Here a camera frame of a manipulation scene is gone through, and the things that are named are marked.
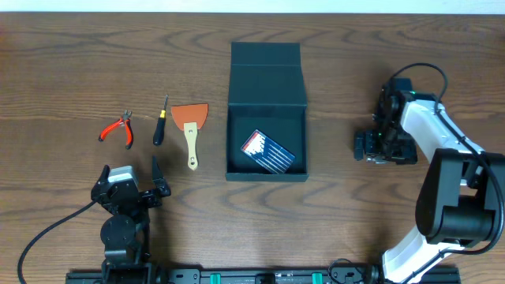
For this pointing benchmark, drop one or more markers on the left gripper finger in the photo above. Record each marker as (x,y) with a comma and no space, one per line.
(157,175)
(103,178)

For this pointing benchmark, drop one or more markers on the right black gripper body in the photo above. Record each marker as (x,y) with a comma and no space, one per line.
(392,143)

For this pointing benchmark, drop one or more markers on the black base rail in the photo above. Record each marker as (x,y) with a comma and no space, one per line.
(344,273)

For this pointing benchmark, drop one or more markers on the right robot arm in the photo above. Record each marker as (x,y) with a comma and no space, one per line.
(460,208)

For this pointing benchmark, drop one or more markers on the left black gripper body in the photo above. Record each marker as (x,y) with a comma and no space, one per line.
(134,196)

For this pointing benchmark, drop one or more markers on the dark green open box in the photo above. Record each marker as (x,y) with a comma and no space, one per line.
(266,92)

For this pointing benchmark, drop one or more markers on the precision screwdriver set case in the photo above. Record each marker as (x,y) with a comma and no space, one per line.
(267,153)

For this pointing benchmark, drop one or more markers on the red handled pliers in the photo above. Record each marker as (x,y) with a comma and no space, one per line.
(123,121)

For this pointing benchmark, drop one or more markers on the black yellow screwdriver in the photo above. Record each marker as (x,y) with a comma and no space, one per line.
(158,135)

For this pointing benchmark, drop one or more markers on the orange scraper wooden handle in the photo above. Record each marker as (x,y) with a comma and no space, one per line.
(190,119)

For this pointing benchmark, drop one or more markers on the black handled claw hammer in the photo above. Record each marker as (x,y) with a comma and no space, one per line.
(377,159)

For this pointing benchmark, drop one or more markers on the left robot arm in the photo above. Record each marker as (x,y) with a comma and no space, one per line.
(126,234)

